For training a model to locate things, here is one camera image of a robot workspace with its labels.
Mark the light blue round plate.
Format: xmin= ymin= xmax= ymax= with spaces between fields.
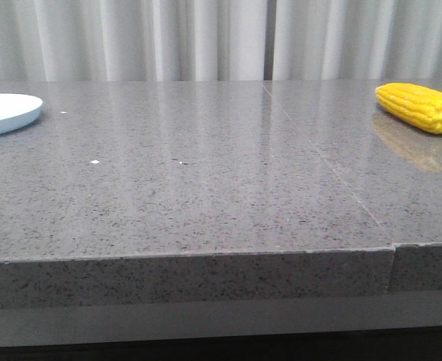
xmin=0 ymin=93 xmax=43 ymax=135

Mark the yellow corn cob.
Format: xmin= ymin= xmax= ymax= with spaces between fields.
xmin=375 ymin=83 xmax=442 ymax=135

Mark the white pleated curtain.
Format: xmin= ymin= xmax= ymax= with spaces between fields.
xmin=0 ymin=1 xmax=442 ymax=81

